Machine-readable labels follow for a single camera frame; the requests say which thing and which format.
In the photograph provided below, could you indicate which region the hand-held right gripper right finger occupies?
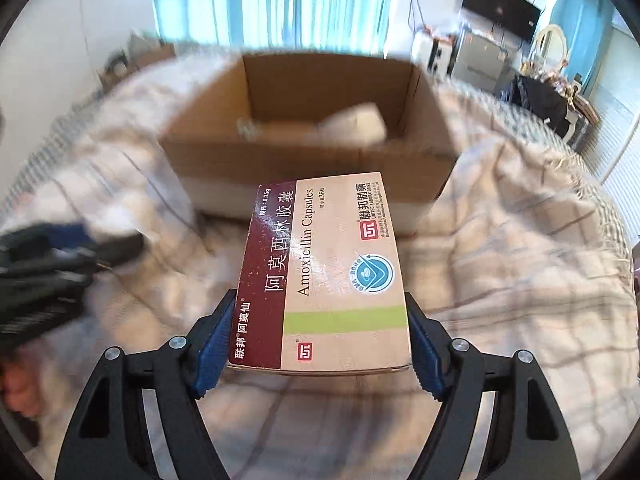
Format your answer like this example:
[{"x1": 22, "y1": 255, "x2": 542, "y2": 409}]
[{"x1": 404, "y1": 291, "x2": 583, "y2": 480}]

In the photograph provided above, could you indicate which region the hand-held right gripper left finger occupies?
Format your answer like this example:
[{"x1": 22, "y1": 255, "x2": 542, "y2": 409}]
[{"x1": 54, "y1": 287, "x2": 238, "y2": 480}]

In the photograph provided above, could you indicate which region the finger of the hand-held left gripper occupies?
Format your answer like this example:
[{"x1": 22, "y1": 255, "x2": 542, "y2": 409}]
[{"x1": 47, "y1": 224, "x2": 145, "y2": 276}]

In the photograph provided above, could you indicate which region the beige and maroon medicine box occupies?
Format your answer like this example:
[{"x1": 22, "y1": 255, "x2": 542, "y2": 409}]
[{"x1": 226, "y1": 172, "x2": 414, "y2": 375}]

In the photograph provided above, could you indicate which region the brown cardboard box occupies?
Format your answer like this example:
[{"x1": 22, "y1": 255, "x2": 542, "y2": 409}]
[{"x1": 159, "y1": 53, "x2": 458, "y2": 239}]

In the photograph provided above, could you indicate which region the person's left hand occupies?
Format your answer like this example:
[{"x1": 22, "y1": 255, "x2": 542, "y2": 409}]
[{"x1": 0, "y1": 355, "x2": 61, "y2": 423}]

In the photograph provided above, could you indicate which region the plaid blanket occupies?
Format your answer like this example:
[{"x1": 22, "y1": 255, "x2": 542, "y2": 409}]
[{"x1": 0, "y1": 45, "x2": 633, "y2": 480}]

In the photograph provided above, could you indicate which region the white packet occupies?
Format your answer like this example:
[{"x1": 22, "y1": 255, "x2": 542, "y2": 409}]
[{"x1": 315, "y1": 102, "x2": 389, "y2": 147}]

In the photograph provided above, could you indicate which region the black chair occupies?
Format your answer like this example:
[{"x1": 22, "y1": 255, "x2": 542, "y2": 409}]
[{"x1": 510, "y1": 71, "x2": 573, "y2": 138}]

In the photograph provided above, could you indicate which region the blue curtain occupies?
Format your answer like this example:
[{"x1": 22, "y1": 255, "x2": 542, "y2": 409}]
[{"x1": 152, "y1": 0, "x2": 396, "y2": 58}]

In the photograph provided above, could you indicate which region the white cabinet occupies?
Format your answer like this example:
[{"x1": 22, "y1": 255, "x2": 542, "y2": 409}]
[{"x1": 411, "y1": 25, "x2": 526, "y2": 92}]

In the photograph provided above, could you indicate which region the white ornate mirror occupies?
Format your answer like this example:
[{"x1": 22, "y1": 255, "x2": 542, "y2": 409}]
[{"x1": 530, "y1": 24, "x2": 571, "y2": 73}]

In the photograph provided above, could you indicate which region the black monitor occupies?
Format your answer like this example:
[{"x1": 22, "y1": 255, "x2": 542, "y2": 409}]
[{"x1": 460, "y1": 0, "x2": 543, "y2": 44}]

